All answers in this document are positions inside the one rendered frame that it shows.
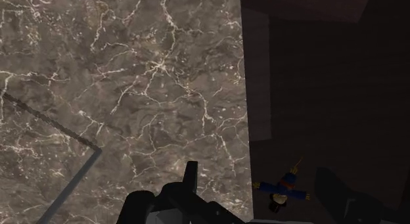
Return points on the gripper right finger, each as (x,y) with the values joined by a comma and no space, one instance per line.
(339,201)

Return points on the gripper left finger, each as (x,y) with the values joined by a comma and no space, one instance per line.
(179,197)

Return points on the blue scarecrow toy figure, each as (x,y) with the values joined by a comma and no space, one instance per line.
(283,188)

